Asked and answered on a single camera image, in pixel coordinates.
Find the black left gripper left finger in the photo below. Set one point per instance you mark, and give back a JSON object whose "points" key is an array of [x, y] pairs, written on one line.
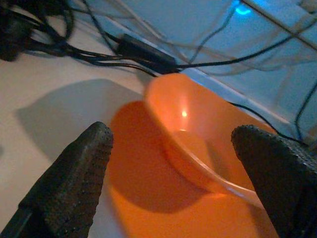
{"points": [[67, 186]]}

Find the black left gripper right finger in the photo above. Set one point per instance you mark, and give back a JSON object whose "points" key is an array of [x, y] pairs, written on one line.
{"points": [[284, 188]]}

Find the orange bowl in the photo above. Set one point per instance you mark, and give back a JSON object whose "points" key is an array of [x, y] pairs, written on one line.
{"points": [[198, 104]]}

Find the black power adapter brick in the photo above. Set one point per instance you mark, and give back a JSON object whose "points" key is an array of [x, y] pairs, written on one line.
{"points": [[146, 52]]}

